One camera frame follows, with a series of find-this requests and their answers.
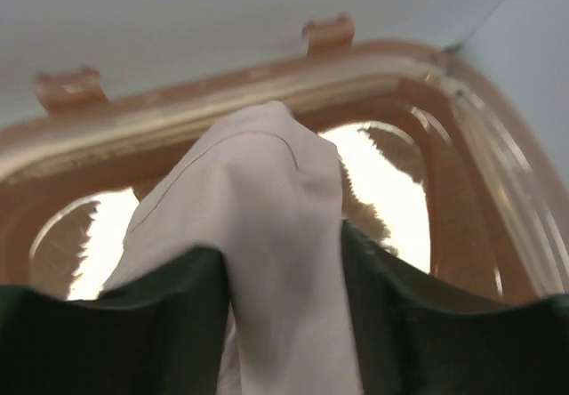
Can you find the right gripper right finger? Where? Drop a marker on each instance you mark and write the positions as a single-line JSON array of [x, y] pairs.
[[416, 334]]

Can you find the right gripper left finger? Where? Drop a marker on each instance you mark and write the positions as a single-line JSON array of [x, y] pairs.
[[162, 333]]

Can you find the pink tank top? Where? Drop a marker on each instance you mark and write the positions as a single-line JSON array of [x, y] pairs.
[[266, 192]]

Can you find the pink transparent plastic bin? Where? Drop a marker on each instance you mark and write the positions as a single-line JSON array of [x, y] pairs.
[[498, 212]]

